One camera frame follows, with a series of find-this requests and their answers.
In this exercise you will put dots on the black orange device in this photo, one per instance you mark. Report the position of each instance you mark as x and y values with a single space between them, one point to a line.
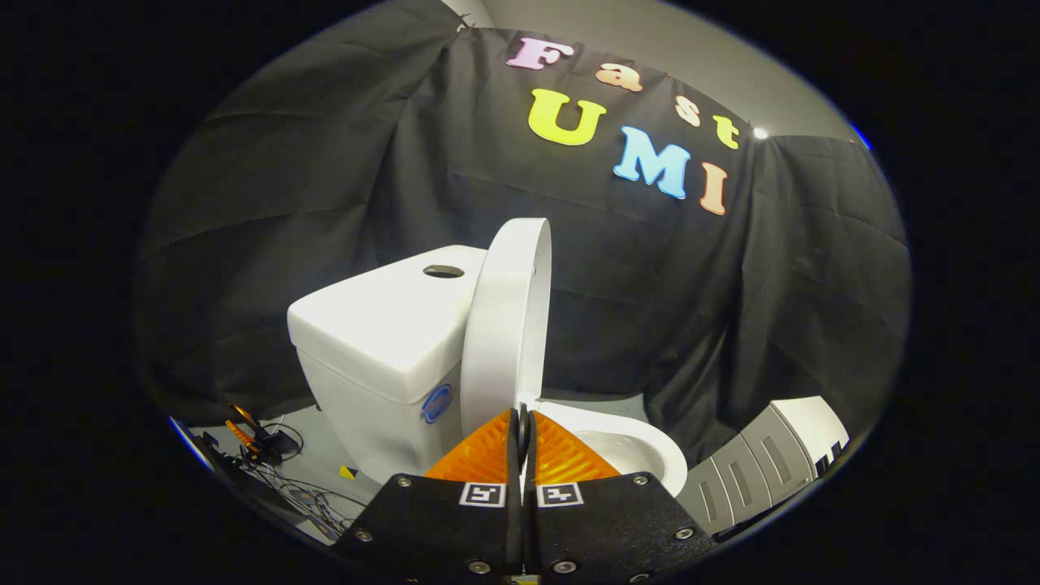
260 435

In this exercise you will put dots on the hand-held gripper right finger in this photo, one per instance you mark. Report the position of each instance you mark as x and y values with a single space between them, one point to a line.
569 528

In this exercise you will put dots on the black backdrop cloth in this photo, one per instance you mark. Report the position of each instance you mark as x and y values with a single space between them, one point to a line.
650 284

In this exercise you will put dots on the white toilet lid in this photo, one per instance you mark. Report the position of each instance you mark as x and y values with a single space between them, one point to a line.
500 325

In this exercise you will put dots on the grey drawer cabinet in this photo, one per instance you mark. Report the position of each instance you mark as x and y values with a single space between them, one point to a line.
756 463

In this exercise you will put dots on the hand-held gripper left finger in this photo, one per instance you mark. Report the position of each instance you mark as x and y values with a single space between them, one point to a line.
487 528

